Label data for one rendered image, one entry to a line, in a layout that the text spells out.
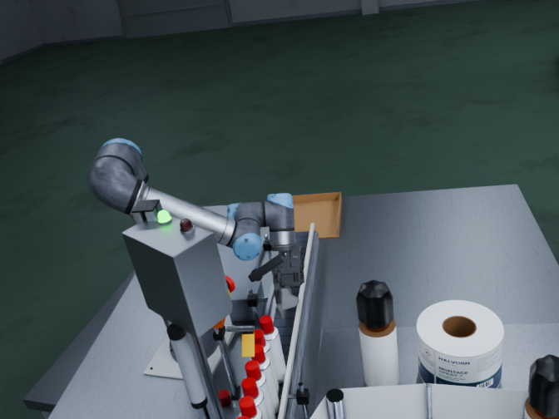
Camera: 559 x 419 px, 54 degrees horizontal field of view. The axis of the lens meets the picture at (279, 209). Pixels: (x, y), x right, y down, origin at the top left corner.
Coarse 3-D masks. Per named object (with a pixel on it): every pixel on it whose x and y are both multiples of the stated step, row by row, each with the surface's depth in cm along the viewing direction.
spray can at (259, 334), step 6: (258, 330) 134; (258, 336) 132; (264, 336) 133; (258, 342) 132; (264, 342) 133; (264, 348) 133; (270, 348) 135; (270, 354) 135; (270, 360) 135; (276, 378) 139; (276, 384) 140
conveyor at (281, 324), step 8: (296, 232) 210; (304, 232) 209; (296, 240) 205; (304, 240) 204; (304, 248) 200; (304, 256) 195; (296, 288) 179; (296, 296) 176; (288, 312) 170; (280, 320) 167; (288, 320) 166; (280, 328) 164; (288, 328) 163; (280, 336) 161; (288, 336) 160; (288, 344) 157; (296, 344) 157; (288, 352) 154; (280, 392) 142; (280, 400) 140; (288, 400) 143
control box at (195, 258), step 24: (144, 240) 102; (168, 240) 100; (192, 240) 99; (144, 264) 105; (168, 264) 97; (192, 264) 99; (216, 264) 103; (144, 288) 111; (168, 288) 102; (192, 288) 100; (216, 288) 104; (168, 312) 108; (192, 312) 101; (216, 312) 106
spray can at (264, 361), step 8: (256, 344) 129; (256, 352) 127; (264, 352) 129; (256, 360) 128; (264, 360) 129; (264, 368) 128; (272, 376) 132; (272, 384) 132; (272, 392) 133; (272, 400) 134
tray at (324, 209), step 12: (336, 192) 236; (300, 204) 239; (312, 204) 238; (324, 204) 236; (336, 204) 234; (300, 216) 230; (312, 216) 228; (324, 216) 227; (336, 216) 225; (300, 228) 221; (324, 228) 219; (336, 228) 217
